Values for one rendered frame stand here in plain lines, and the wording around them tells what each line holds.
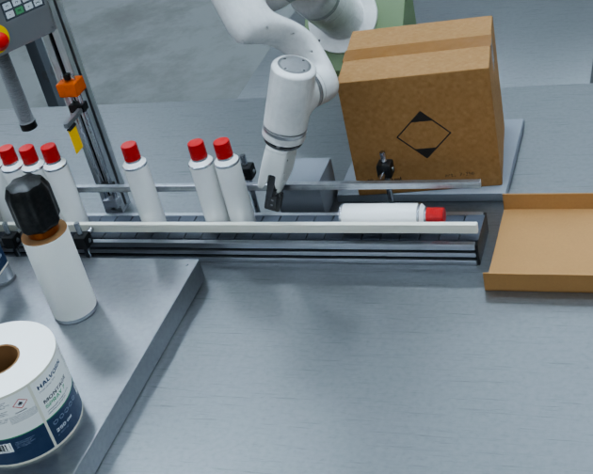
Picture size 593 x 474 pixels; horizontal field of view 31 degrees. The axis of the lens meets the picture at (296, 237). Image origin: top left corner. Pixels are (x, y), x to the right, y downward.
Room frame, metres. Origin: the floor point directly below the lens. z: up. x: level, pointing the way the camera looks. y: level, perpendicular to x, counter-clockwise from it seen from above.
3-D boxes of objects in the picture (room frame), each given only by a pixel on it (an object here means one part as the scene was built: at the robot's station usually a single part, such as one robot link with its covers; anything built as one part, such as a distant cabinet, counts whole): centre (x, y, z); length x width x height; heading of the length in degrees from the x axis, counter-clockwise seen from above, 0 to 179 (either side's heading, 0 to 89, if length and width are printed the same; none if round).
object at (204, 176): (1.89, 0.15, 0.98); 0.05 x 0.05 x 0.20
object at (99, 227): (1.85, 0.16, 0.90); 1.07 x 0.01 x 0.02; 65
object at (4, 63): (2.16, 0.51, 1.18); 0.04 x 0.04 x 0.21
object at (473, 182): (1.92, 0.13, 0.95); 1.07 x 0.01 x 0.01; 65
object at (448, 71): (1.99, -0.33, 0.99); 0.30 x 0.24 x 0.27; 72
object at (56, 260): (1.72, 0.45, 1.03); 0.09 x 0.09 x 0.30
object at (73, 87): (2.05, 0.39, 1.04); 0.10 x 0.04 x 0.33; 155
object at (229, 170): (1.87, 0.10, 0.98); 0.05 x 0.05 x 0.20
